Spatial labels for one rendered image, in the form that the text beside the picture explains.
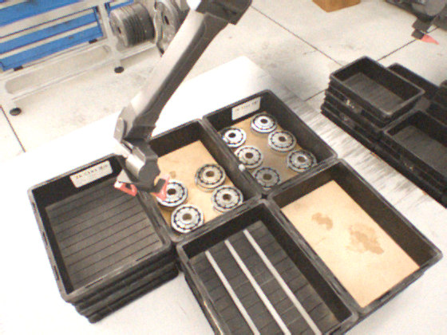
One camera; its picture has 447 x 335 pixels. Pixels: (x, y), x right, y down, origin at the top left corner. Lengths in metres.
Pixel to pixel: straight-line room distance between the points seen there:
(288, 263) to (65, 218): 0.71
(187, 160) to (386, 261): 0.71
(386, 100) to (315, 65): 1.12
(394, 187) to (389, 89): 0.88
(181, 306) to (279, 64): 2.36
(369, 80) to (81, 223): 1.74
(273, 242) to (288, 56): 2.33
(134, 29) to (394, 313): 1.53
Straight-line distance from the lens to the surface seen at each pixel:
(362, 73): 2.33
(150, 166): 0.85
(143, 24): 1.83
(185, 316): 1.17
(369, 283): 1.13
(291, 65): 3.14
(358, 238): 1.18
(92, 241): 1.18
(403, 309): 1.28
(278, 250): 1.10
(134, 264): 0.99
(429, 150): 2.18
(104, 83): 3.07
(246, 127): 1.39
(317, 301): 1.07
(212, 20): 0.70
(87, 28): 2.90
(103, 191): 1.27
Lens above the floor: 1.82
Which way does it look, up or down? 53 degrees down
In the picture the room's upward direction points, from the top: straight up
